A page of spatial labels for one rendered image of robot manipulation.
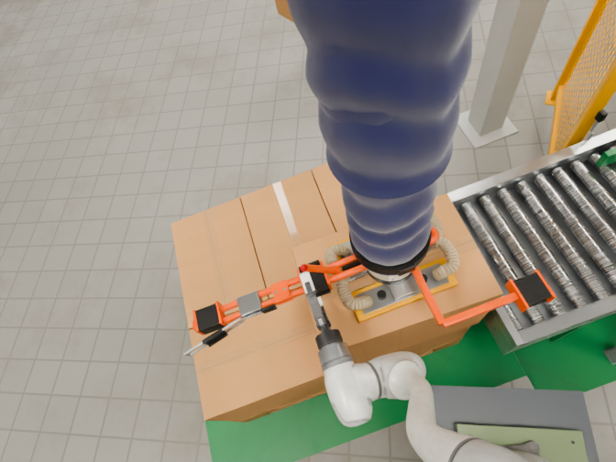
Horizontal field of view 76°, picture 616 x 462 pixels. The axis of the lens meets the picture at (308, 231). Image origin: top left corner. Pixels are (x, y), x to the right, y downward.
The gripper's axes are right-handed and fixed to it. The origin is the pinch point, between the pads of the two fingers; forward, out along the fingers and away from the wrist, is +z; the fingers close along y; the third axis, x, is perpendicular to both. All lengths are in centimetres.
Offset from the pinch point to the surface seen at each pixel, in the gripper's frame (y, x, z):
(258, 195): 53, -14, 77
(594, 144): 48, 139, 32
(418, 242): -22.6, 30.5, -9.0
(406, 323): 13.6, 24.0, -19.0
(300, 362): 54, -18, -11
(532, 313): 53, 76, -25
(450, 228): 14, 51, 5
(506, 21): 26, 130, 100
